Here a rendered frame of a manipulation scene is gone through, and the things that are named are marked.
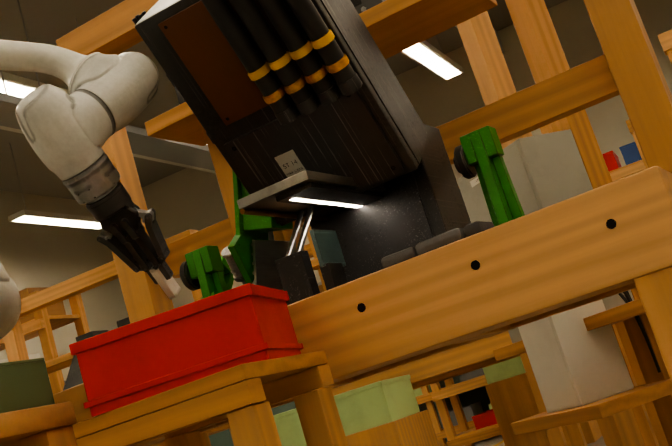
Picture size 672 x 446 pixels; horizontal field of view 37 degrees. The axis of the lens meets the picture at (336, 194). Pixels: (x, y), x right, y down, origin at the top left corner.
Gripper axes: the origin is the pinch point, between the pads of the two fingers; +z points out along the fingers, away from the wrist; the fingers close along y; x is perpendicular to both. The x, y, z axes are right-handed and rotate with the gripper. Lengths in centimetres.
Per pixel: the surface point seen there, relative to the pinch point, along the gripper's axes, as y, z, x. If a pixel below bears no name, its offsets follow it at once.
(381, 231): 26, 24, 36
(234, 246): 1.8, 8.7, 23.4
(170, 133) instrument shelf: -27, -6, 75
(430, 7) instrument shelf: 48, -6, 76
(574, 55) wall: -77, 350, 1009
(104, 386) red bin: 2.1, -0.3, -31.8
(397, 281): 42.6, 14.4, -5.4
